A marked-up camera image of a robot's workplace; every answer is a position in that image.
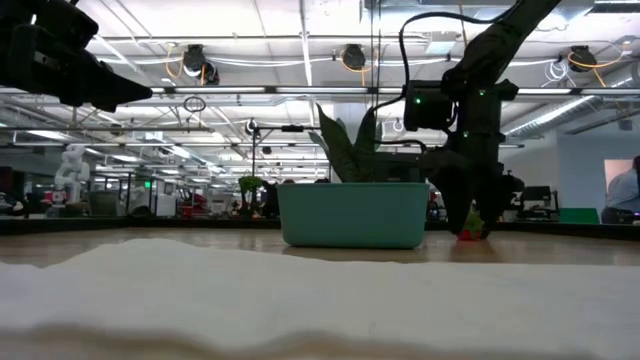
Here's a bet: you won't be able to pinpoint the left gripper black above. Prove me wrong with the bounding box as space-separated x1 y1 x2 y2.
0 0 154 114

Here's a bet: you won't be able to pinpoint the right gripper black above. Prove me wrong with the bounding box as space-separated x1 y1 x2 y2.
422 130 525 237

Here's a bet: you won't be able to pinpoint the red toy strawberry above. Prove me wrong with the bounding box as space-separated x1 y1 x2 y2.
455 209 485 242

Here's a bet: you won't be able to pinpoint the teal plastic tupperware container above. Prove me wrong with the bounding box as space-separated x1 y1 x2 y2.
276 181 431 250

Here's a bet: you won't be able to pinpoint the black monitor on stand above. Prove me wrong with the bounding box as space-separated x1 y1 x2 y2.
519 185 560 221

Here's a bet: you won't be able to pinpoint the green panel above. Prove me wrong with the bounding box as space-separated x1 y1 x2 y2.
558 207 600 225

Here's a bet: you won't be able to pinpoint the green snake plant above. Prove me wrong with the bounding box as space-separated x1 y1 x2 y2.
308 102 384 184

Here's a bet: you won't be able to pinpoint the person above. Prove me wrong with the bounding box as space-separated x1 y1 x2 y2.
599 155 640 225

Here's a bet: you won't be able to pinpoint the small green potted plant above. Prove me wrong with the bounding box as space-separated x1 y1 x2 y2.
237 174 264 219

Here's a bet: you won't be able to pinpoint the white cloth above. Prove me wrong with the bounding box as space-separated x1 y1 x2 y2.
0 237 640 360

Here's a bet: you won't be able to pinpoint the black hanging cable loop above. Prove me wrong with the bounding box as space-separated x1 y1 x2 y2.
182 95 207 114

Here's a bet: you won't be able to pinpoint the black ceiling cable reel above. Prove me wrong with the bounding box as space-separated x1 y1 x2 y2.
180 43 221 86
567 44 599 74
340 43 367 72

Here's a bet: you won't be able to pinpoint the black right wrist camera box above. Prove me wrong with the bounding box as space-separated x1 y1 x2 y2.
403 79 456 132

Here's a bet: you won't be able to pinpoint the black table frame rail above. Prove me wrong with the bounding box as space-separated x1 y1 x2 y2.
0 215 640 242

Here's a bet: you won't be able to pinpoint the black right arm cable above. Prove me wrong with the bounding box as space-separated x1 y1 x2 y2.
398 0 524 86

